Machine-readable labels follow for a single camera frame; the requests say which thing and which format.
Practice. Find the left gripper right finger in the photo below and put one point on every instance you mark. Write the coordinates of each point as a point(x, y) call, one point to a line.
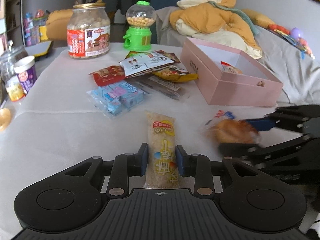
point(200, 168)

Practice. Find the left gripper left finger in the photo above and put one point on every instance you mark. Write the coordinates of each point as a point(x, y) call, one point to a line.
point(122, 168)

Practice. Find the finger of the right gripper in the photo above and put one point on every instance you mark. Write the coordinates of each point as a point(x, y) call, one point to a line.
point(256, 151)
point(262, 124)

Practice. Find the round pastry clear packet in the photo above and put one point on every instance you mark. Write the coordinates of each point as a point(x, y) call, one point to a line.
point(224, 127)

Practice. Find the rice cracker bar packet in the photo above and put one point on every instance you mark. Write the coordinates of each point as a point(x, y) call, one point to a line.
point(161, 171)

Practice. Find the clear dark biscuit packet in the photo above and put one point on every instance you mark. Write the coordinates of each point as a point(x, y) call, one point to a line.
point(152, 84)

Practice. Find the red snack packet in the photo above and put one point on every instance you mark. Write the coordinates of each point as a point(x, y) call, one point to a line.
point(108, 76)

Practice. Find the yellow snack packet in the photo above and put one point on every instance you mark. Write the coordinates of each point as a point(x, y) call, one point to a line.
point(176, 74)

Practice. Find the white illustrated snack packet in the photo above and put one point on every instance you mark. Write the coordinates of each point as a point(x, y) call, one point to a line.
point(144, 63)

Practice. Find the white ball snack packet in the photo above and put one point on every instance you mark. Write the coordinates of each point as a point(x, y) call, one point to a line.
point(228, 68)

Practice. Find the pink gift box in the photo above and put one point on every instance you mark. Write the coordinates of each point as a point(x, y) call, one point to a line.
point(228, 76)

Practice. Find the grey sofa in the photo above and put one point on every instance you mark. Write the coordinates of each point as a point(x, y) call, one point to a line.
point(300, 76)

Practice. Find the blue candy clear bag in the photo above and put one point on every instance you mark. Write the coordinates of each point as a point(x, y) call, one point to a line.
point(117, 99)

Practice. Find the colourful toys on sofa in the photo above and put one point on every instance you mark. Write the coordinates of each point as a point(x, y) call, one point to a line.
point(294, 38)

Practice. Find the yellow sofa cushion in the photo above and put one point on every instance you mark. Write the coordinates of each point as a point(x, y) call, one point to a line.
point(258, 19)

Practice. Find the orange cream blanket pile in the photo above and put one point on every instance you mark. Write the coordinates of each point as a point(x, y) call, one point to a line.
point(217, 21)

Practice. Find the purple white cup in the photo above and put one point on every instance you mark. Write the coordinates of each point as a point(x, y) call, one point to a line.
point(26, 72)

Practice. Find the peanut jar gold lid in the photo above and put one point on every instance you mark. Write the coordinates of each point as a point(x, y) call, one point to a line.
point(88, 31)

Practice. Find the green gumball dispenser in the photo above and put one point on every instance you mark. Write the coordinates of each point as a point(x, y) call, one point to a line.
point(140, 17)

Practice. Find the orange lounge chair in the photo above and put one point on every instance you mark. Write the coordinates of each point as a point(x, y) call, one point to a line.
point(56, 24)

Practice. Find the small glass jar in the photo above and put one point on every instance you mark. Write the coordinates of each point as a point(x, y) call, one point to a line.
point(9, 77)

